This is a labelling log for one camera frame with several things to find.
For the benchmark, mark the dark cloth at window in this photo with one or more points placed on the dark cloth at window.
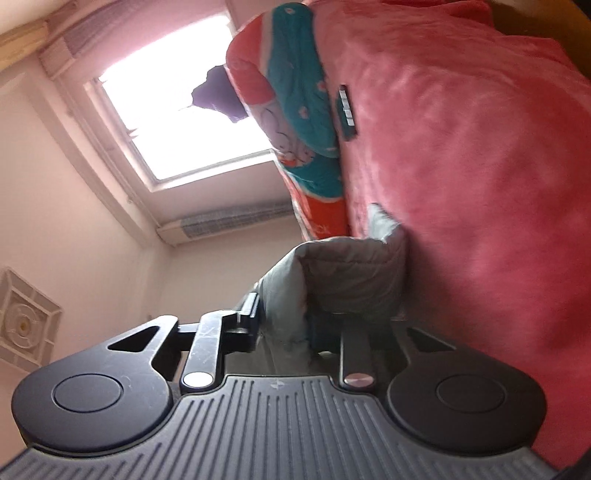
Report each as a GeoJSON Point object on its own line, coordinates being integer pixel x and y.
{"type": "Point", "coordinates": [219, 97]}

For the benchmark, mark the black smartphone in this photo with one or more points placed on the black smartphone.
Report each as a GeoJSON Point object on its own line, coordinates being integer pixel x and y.
{"type": "Point", "coordinates": [346, 113]}

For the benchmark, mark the printed teal orange quilt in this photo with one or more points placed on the printed teal orange quilt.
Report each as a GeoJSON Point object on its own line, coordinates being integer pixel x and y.
{"type": "Point", "coordinates": [295, 92]}

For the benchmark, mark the beige air conditioner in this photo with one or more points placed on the beige air conditioner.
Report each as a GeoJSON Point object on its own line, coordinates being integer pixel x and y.
{"type": "Point", "coordinates": [21, 44]}

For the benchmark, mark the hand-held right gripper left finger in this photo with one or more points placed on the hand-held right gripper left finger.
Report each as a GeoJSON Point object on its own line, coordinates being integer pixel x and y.
{"type": "Point", "coordinates": [207, 341]}

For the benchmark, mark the pale green down jacket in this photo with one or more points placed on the pale green down jacket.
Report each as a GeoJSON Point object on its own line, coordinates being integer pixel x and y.
{"type": "Point", "coordinates": [346, 277]}

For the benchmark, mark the pink plush blanket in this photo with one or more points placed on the pink plush blanket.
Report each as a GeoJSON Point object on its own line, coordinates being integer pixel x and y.
{"type": "Point", "coordinates": [461, 184]}

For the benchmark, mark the white ceiling fixture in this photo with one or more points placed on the white ceiling fixture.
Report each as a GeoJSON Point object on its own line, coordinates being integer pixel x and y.
{"type": "Point", "coordinates": [25, 318]}

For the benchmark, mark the window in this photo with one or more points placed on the window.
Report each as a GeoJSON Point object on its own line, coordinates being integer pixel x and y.
{"type": "Point", "coordinates": [161, 115]}

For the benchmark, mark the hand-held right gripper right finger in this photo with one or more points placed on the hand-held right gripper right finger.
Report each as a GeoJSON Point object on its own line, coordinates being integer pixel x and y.
{"type": "Point", "coordinates": [355, 350]}

